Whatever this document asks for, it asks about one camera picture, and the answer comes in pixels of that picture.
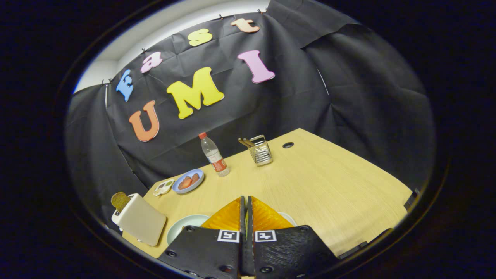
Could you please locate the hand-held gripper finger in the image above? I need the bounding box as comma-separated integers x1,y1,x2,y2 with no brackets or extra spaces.
245,196,339,279
157,196,248,279

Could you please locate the brown toast slice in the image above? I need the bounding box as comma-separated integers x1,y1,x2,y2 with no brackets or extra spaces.
111,192,131,213

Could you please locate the white square plate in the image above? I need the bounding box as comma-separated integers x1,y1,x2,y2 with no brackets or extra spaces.
278,212,298,227

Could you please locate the blue plate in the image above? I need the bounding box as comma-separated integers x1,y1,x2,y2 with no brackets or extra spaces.
172,168,205,194

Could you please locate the pale green round plate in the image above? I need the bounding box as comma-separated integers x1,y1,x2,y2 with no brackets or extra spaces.
167,214,210,245

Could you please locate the plastic bottle with red cap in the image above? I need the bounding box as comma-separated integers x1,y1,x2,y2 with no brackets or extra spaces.
199,132,231,177

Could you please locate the white divided condiment tray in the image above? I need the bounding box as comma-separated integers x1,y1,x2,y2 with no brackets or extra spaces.
153,179,176,196

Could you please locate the white toaster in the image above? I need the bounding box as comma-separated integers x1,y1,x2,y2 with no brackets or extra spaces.
111,193,167,247

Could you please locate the black backdrop cloth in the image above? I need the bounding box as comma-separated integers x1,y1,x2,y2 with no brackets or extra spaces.
65,0,436,229

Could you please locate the metal wire utensil holder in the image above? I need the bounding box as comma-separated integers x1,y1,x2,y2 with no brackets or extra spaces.
249,135,274,167

